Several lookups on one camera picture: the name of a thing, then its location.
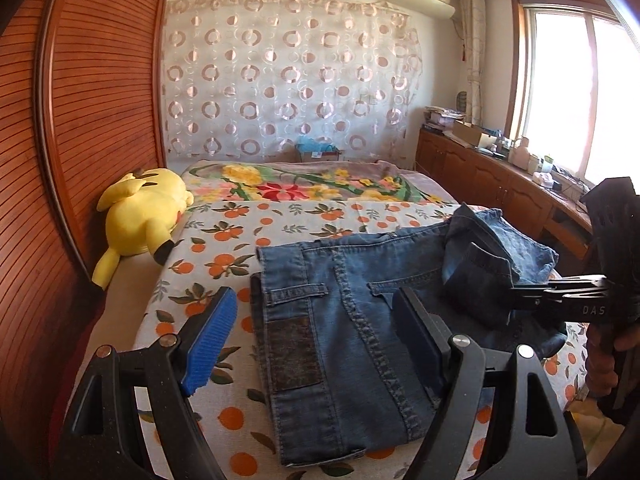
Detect box with teal cloth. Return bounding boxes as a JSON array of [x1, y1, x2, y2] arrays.
[[295, 136, 342, 162]]

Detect wooden slatted wardrobe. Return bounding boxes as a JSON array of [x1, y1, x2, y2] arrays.
[[1, 0, 166, 478]]

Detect window with wooden frame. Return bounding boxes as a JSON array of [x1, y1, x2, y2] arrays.
[[509, 0, 639, 185]]

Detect pink bottle on cabinet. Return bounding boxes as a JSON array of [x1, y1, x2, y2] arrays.
[[509, 136, 530, 170]]

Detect cardboard box on cabinet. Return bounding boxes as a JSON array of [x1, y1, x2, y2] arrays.
[[452, 122, 496, 148]]

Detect circle pattern sheer curtain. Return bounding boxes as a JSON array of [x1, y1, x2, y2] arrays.
[[162, 0, 422, 162]]

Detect yellow Pikachu plush toy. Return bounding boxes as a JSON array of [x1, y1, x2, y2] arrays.
[[92, 168, 194, 289]]

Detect person right hand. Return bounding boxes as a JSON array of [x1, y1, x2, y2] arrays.
[[586, 324, 639, 398]]

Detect stack of books papers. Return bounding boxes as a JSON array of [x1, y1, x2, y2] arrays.
[[424, 106, 465, 132]]

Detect beige window curtain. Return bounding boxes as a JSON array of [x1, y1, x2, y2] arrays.
[[460, 0, 486, 126]]

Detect orange print bed sheet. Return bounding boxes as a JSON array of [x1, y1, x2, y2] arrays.
[[131, 199, 591, 480]]

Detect blue denim jeans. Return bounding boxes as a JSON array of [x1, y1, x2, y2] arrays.
[[250, 206, 566, 467]]

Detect long wooden sideboard cabinet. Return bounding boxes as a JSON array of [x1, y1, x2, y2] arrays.
[[416, 129, 594, 266]]

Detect floral pink blanket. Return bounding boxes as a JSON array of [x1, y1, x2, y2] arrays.
[[182, 160, 454, 205]]

